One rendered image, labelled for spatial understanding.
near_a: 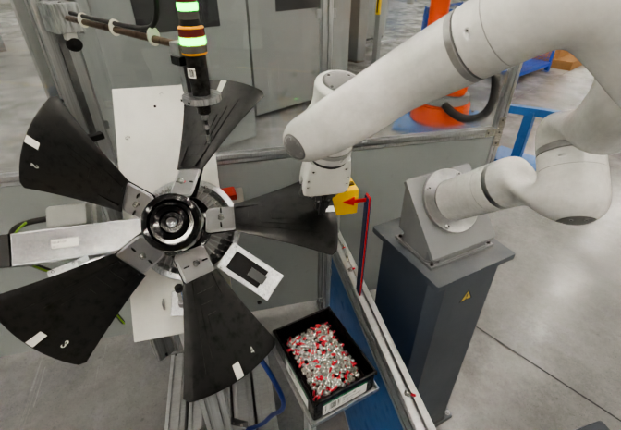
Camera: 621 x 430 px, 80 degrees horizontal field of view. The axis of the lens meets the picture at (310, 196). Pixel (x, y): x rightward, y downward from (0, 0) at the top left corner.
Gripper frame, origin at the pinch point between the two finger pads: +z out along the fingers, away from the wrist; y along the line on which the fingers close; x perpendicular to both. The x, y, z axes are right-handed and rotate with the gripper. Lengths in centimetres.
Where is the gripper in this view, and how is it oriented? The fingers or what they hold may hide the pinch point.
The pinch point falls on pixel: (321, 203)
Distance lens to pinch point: 84.4
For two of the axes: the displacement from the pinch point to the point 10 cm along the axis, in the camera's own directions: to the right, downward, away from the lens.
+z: -0.8, 6.5, 7.6
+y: -9.7, 1.1, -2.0
